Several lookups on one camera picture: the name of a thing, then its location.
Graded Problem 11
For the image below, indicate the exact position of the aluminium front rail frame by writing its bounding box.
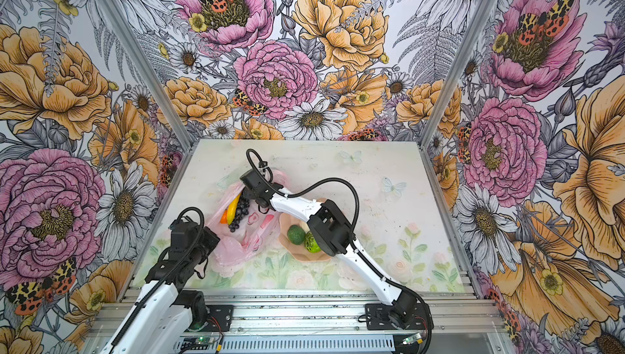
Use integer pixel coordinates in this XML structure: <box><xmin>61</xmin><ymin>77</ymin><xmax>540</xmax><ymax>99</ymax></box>
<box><xmin>80</xmin><ymin>289</ymin><xmax>519</xmax><ymax>354</ymax></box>

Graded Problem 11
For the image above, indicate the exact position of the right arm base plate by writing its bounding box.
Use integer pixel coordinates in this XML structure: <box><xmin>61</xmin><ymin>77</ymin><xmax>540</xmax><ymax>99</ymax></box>
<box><xmin>360</xmin><ymin>303</ymin><xmax>432</xmax><ymax>331</ymax></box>

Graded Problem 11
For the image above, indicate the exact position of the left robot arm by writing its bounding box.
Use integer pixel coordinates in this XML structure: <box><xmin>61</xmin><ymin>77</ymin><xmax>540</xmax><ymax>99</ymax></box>
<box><xmin>100</xmin><ymin>217</ymin><xmax>220</xmax><ymax>353</ymax></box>

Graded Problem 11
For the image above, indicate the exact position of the green circuit board right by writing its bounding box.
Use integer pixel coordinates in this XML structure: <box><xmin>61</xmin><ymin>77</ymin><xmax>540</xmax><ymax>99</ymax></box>
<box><xmin>395</xmin><ymin>332</ymin><xmax>425</xmax><ymax>347</ymax></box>

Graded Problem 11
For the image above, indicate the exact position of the pink plastic bag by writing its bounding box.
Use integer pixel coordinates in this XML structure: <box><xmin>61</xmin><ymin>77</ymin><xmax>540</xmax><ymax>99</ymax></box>
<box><xmin>206</xmin><ymin>167</ymin><xmax>283</xmax><ymax>279</ymax></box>

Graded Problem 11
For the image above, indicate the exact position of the bright green bumpy fruit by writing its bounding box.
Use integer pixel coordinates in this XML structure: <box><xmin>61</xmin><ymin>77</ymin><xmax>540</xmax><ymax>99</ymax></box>
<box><xmin>304</xmin><ymin>231</ymin><xmax>322</xmax><ymax>254</ymax></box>

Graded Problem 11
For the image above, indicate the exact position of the yellow banana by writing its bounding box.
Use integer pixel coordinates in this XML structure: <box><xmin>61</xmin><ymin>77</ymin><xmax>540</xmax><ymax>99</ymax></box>
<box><xmin>226</xmin><ymin>193</ymin><xmax>242</xmax><ymax>225</ymax></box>

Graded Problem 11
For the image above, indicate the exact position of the green circuit board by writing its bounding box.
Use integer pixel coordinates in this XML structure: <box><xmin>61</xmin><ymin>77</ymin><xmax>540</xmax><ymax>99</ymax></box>
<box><xmin>179</xmin><ymin>337</ymin><xmax>225</xmax><ymax>353</ymax></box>
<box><xmin>395</xmin><ymin>332</ymin><xmax>425</xmax><ymax>347</ymax></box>

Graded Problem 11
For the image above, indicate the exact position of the left aluminium corner post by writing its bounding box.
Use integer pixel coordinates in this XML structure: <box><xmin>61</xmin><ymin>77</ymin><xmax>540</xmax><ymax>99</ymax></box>
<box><xmin>95</xmin><ymin>0</ymin><xmax>195</xmax><ymax>152</ymax></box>

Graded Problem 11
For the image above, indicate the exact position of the right aluminium corner post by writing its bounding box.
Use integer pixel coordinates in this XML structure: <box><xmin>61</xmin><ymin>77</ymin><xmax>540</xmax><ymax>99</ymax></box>
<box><xmin>419</xmin><ymin>0</ymin><xmax>498</xmax><ymax>151</ymax></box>

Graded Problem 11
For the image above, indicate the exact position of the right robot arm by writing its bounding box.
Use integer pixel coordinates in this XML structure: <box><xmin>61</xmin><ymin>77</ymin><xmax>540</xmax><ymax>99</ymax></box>
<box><xmin>240</xmin><ymin>169</ymin><xmax>434</xmax><ymax>331</ymax></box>

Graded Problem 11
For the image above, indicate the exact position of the pink scalloped bowl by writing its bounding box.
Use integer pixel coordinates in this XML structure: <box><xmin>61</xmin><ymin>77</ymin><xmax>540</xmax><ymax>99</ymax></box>
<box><xmin>278</xmin><ymin>212</ymin><xmax>330</xmax><ymax>263</ymax></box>

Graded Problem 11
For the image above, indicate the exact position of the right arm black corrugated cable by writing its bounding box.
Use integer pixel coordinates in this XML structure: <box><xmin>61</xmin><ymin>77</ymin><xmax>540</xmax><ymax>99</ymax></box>
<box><xmin>245</xmin><ymin>148</ymin><xmax>434</xmax><ymax>354</ymax></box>

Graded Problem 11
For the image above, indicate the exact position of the green circuit board left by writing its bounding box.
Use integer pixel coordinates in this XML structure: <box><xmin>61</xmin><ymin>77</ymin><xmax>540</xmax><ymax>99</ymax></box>
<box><xmin>179</xmin><ymin>337</ymin><xmax>225</xmax><ymax>353</ymax></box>

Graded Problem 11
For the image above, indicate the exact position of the aluminium corner post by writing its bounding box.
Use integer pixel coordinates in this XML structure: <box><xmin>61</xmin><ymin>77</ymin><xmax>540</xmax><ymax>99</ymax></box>
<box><xmin>419</xmin><ymin>0</ymin><xmax>498</xmax><ymax>151</ymax></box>
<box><xmin>95</xmin><ymin>0</ymin><xmax>195</xmax><ymax>152</ymax></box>

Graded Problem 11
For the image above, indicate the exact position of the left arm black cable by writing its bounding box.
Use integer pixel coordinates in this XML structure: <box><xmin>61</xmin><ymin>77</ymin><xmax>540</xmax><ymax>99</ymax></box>
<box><xmin>109</xmin><ymin>206</ymin><xmax>206</xmax><ymax>354</ymax></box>

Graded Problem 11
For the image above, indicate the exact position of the dark grape bunch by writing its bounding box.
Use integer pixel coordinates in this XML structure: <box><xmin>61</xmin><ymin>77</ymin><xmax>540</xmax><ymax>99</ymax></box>
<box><xmin>227</xmin><ymin>194</ymin><xmax>250</xmax><ymax>233</ymax></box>

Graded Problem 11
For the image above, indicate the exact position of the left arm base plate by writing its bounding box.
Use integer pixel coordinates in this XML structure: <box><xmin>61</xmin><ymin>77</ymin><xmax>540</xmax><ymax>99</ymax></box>
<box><xmin>188</xmin><ymin>305</ymin><xmax>234</xmax><ymax>332</ymax></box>

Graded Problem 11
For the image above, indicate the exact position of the small orange fruit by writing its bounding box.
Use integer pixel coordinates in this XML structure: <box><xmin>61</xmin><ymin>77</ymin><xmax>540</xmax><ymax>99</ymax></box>
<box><xmin>220</xmin><ymin>210</ymin><xmax>229</xmax><ymax>224</ymax></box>

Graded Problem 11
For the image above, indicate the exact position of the smooth green lime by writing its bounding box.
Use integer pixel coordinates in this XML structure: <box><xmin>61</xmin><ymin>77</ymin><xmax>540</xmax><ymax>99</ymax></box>
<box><xmin>286</xmin><ymin>225</ymin><xmax>307</xmax><ymax>246</ymax></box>

